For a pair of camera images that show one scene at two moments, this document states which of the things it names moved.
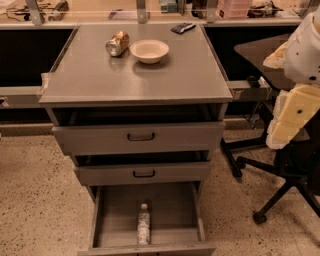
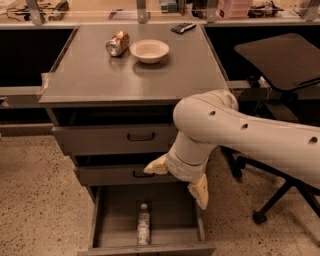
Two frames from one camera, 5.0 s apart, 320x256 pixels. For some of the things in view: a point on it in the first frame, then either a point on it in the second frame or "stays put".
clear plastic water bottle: [144, 226] stays put
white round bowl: [149, 51] stays put
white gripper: [302, 55] to [183, 170]
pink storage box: [232, 8] stays put
